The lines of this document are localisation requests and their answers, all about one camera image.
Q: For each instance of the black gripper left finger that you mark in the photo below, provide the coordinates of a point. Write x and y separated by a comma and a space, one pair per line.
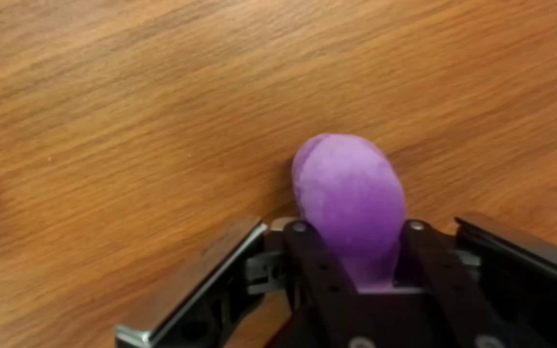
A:
319, 291

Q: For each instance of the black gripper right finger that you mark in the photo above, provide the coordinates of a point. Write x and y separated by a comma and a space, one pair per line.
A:
445, 297

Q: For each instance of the purple plush ball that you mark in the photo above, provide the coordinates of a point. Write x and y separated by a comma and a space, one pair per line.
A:
348, 200

